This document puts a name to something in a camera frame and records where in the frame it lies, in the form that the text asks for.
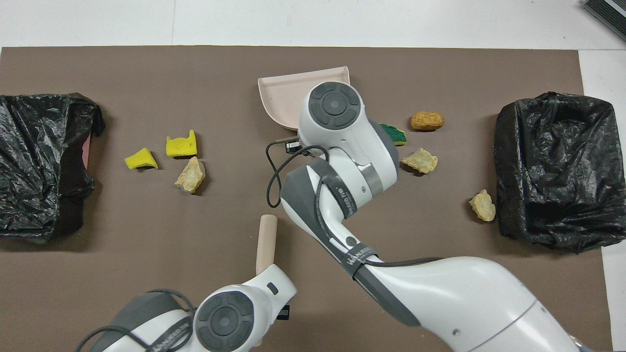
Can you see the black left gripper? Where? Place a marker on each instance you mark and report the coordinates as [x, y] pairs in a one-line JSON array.
[[283, 313]]

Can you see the beige hand brush black bristles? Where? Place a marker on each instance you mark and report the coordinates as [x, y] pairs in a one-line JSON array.
[[266, 244]]

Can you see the cream foam chunk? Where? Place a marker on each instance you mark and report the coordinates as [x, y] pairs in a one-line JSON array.
[[420, 161], [483, 205], [190, 176]]

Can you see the notched yellow sponge piece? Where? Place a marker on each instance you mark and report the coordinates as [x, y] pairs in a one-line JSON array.
[[181, 145]]

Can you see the wedge yellow sponge piece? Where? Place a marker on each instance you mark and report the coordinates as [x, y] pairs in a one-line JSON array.
[[141, 160]]

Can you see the green and yellow sponge piece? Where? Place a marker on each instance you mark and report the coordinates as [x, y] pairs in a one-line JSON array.
[[395, 134]]

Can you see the beige plastic dustpan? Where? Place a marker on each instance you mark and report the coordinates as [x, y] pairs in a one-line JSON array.
[[283, 93]]

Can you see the orange-brown foam lump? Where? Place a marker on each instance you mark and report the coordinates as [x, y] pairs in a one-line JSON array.
[[427, 121]]

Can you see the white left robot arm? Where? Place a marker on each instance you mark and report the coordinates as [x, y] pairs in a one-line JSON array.
[[230, 318]]

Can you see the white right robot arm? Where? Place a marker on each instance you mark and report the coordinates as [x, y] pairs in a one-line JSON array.
[[440, 298]]

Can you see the black bag lined pink bin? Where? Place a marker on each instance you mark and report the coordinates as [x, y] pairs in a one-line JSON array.
[[34, 161]]

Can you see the brown table mat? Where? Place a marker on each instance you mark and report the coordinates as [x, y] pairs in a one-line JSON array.
[[195, 73]]

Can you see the dark ribbed box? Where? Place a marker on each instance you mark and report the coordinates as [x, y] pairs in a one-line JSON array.
[[611, 12]]

